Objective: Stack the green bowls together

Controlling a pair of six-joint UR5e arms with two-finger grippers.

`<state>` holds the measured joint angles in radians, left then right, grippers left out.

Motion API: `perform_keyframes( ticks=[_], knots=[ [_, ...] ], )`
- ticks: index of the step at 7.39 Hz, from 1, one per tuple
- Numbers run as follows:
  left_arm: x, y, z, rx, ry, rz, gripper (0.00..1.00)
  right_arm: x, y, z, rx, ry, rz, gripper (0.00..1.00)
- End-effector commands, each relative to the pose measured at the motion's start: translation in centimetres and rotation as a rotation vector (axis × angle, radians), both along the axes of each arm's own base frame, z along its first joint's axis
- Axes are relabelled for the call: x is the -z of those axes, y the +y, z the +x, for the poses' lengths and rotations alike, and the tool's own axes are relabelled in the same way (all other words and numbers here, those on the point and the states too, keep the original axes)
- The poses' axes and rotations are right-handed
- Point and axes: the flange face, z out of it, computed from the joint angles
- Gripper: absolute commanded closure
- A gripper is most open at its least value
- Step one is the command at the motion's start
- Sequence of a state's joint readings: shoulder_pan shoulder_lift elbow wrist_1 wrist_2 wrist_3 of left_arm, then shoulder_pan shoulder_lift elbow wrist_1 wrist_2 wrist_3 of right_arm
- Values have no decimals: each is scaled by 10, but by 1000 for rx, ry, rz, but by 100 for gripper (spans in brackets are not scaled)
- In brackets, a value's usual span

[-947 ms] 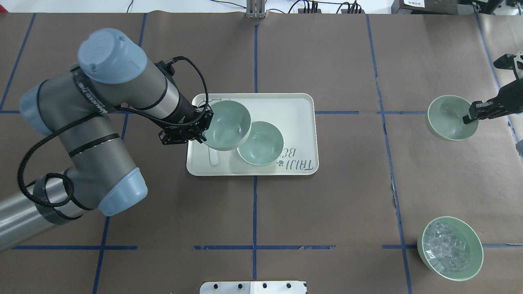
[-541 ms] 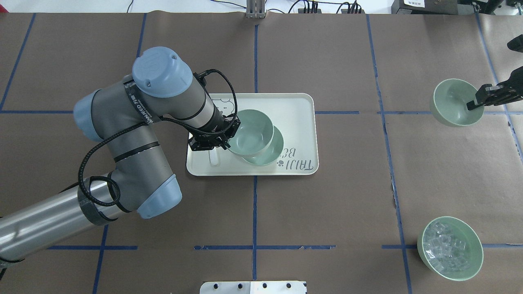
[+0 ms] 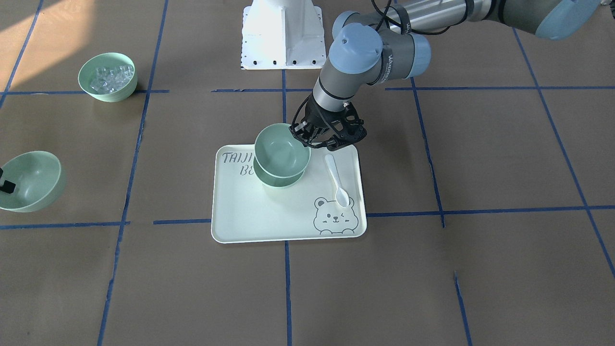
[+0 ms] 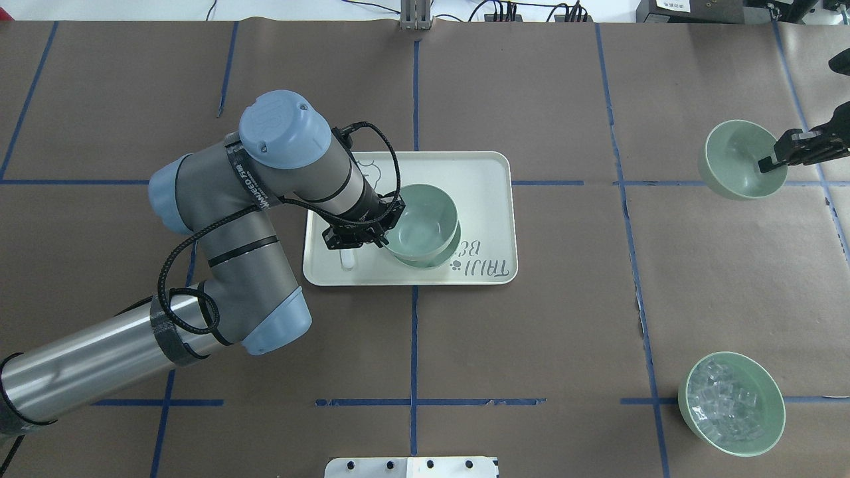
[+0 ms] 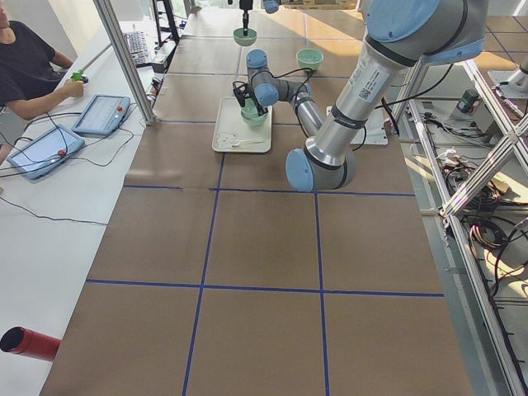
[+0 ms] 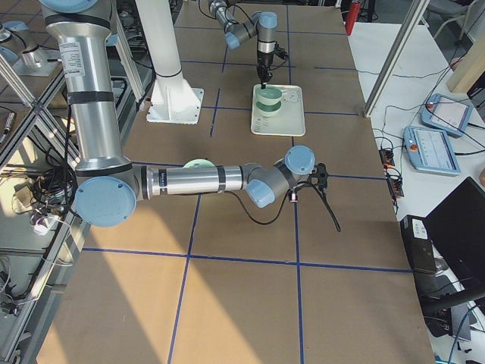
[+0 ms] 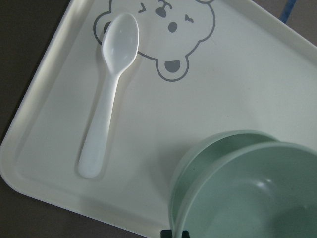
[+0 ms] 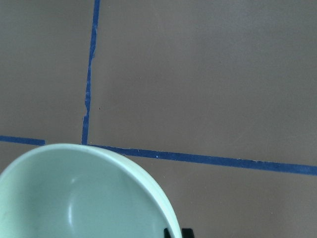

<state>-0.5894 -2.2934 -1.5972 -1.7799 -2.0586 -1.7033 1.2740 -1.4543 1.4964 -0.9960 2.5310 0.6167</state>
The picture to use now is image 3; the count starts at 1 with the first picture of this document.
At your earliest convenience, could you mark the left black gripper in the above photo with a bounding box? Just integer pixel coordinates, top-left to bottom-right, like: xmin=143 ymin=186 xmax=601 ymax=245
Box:
xmin=290 ymin=94 xmax=344 ymax=145

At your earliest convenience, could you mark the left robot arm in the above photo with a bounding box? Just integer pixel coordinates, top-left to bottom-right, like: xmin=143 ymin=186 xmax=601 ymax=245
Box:
xmin=290 ymin=0 xmax=600 ymax=151

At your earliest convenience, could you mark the green bowl on tray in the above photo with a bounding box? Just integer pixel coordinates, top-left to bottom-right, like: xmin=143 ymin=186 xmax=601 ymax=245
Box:
xmin=253 ymin=159 xmax=305 ymax=189

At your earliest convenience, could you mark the white plastic spoon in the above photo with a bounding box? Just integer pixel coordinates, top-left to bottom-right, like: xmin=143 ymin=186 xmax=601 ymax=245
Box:
xmin=324 ymin=155 xmax=351 ymax=208

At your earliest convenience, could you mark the cream bear print tray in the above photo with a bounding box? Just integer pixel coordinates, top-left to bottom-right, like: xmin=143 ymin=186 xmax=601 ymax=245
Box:
xmin=211 ymin=145 xmax=367 ymax=244

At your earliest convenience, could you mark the green bowl with ice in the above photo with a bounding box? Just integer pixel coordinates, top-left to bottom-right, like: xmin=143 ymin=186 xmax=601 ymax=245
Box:
xmin=78 ymin=52 xmax=138 ymax=102

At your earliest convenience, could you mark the clear ice cubes pile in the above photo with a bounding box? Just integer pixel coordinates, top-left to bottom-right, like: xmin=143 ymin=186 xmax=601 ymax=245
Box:
xmin=90 ymin=65 xmax=135 ymax=94

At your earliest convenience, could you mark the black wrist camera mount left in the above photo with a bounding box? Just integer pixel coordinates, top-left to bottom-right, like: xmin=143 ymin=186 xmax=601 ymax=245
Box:
xmin=309 ymin=102 xmax=367 ymax=151

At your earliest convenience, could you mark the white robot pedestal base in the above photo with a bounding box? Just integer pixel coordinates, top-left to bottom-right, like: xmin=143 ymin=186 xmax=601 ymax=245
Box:
xmin=240 ymin=0 xmax=326 ymax=70

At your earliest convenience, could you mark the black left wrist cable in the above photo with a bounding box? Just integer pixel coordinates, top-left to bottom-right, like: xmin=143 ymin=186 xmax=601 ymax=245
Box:
xmin=292 ymin=0 xmax=471 ymax=140

